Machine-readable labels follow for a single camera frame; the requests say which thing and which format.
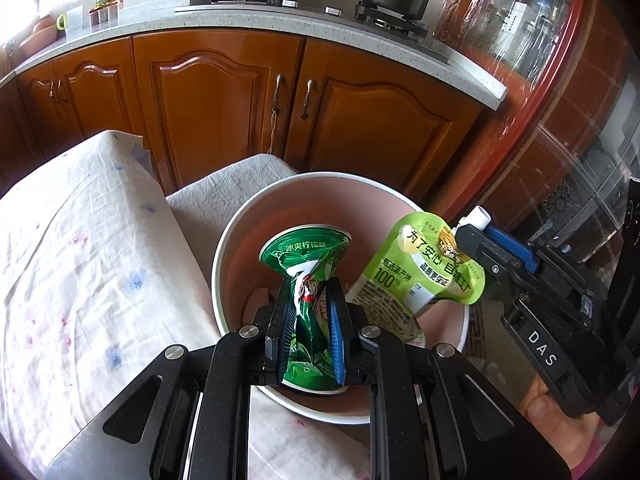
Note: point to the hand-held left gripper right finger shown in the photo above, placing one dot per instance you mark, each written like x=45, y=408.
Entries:
x=337, y=340

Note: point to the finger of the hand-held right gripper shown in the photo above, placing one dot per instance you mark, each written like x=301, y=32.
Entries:
x=515, y=247
x=540, y=340

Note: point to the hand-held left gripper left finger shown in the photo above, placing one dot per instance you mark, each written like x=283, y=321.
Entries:
x=280, y=350

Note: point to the crushed green can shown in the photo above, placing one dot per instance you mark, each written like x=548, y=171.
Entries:
x=305, y=260

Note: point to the green spouted drink pouch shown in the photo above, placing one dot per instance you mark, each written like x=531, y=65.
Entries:
x=415, y=270

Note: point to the pink bin with white rim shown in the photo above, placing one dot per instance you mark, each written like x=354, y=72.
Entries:
x=250, y=240

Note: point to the person's right hand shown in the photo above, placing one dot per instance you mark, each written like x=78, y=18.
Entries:
x=550, y=420

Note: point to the wooden glass display cabinet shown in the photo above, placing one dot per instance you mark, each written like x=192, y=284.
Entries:
x=550, y=85

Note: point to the white embossed cloth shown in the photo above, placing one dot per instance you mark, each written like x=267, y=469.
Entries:
x=220, y=190

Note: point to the grey stone countertop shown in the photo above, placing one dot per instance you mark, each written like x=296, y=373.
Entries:
x=450, y=65

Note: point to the white floral tablecloth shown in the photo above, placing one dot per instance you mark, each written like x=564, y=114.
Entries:
x=75, y=260

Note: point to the wooden base cabinets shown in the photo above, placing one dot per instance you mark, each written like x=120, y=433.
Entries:
x=200, y=100

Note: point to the gas stove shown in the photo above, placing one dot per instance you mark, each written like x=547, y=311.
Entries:
x=310, y=10

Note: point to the seasoning jar set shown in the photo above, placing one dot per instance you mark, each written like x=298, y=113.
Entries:
x=104, y=14

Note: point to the brown clay pot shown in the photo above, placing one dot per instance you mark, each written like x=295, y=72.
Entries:
x=37, y=32

